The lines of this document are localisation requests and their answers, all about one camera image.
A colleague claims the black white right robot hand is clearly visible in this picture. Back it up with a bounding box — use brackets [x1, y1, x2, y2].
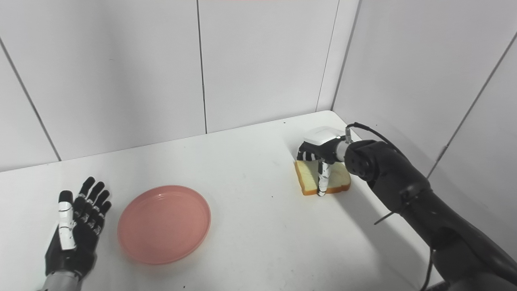
[297, 126, 349, 197]

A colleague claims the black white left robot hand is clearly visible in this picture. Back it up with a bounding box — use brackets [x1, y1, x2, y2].
[44, 176, 112, 281]

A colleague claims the slice of white bread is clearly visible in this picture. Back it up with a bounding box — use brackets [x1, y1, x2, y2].
[294, 160, 351, 196]

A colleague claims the pink round plate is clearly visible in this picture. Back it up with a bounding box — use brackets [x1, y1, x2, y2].
[117, 185, 212, 265]

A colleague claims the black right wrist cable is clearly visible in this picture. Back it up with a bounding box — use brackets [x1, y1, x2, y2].
[345, 122, 436, 291]

